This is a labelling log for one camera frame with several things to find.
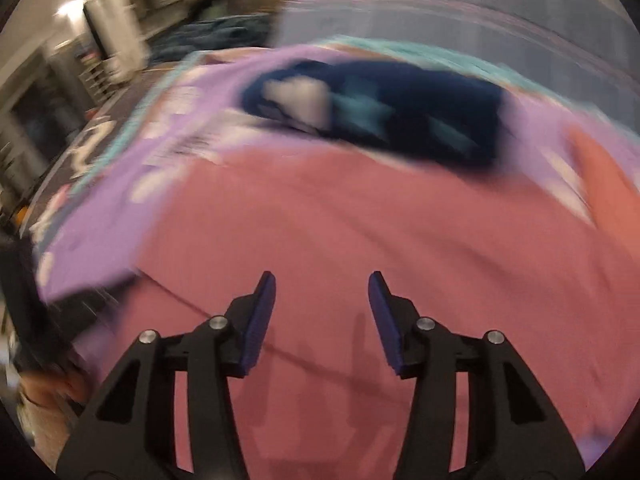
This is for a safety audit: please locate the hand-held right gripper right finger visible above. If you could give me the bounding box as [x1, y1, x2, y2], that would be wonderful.
[368, 271, 586, 480]

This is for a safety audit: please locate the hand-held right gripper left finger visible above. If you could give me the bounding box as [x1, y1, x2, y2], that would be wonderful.
[55, 271, 277, 480]

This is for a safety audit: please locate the pink garment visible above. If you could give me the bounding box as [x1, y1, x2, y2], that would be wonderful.
[135, 142, 640, 476]

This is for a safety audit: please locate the purple floral bedsheet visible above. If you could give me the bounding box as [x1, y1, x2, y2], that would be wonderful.
[30, 42, 640, 466]

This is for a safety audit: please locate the dark blue garment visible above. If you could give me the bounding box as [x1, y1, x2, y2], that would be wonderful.
[242, 59, 506, 175]

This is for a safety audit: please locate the orange folded cloth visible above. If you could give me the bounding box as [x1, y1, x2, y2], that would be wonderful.
[569, 127, 640, 266]

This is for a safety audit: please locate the dark blue blanket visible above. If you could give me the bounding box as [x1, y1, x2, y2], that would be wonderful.
[149, 14, 275, 63]

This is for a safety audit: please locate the white shelf rack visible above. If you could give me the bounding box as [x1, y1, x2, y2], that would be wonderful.
[79, 54, 118, 107]

